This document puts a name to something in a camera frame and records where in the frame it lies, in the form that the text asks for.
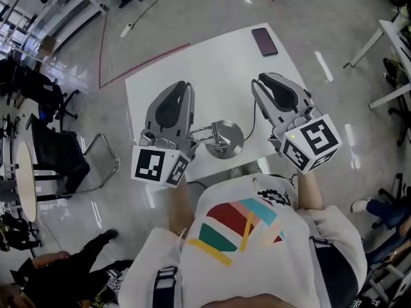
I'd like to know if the black office chair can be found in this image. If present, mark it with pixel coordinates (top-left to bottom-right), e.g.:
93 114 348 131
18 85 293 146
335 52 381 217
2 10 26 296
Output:
5 65 80 122

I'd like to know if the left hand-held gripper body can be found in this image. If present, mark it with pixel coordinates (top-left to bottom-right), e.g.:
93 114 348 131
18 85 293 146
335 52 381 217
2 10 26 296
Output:
130 128 198 189

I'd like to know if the white side table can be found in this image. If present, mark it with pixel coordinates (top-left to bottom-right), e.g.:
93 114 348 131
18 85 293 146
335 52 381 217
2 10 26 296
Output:
342 19 411 111

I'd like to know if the black swivel chair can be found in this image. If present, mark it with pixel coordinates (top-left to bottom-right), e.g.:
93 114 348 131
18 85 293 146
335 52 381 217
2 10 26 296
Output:
387 105 411 148

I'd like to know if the black chair base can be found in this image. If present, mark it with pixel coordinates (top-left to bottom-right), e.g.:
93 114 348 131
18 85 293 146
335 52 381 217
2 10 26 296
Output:
371 173 406 230

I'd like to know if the black lamp cable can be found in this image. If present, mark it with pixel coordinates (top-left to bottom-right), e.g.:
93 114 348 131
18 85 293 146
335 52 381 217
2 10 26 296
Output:
242 78 263 141

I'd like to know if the black shoulder strap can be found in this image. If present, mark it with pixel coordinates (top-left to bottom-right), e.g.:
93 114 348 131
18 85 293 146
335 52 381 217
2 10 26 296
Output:
308 235 360 308
152 266 179 308

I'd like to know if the person's right forearm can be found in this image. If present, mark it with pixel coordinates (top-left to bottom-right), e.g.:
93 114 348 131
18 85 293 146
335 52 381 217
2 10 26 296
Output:
296 167 324 212

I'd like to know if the silver desk lamp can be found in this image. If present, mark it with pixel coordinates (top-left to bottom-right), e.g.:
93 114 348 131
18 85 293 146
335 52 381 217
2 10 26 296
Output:
189 119 245 160

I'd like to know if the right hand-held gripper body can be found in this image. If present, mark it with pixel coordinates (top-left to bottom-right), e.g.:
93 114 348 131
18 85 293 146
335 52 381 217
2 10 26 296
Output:
267 105 343 175

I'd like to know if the person's left forearm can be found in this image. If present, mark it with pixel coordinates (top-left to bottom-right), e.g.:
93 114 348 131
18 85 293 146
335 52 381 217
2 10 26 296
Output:
168 174 197 237

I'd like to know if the black cantilever chair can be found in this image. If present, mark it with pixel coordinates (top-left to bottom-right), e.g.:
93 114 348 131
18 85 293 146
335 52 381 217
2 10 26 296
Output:
26 113 121 199

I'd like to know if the white power strip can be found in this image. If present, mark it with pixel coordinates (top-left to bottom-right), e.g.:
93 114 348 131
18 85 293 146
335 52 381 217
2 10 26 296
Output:
119 22 135 39

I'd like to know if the white printed sweatshirt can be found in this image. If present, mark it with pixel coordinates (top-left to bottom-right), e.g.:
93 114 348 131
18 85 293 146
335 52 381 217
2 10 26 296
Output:
118 171 367 308

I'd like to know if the round wooden table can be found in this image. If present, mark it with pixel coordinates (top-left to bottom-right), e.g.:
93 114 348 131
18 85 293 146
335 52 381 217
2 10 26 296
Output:
14 140 65 223

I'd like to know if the dark smartphone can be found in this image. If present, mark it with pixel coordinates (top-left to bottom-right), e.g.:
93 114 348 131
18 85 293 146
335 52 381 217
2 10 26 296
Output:
250 27 279 58

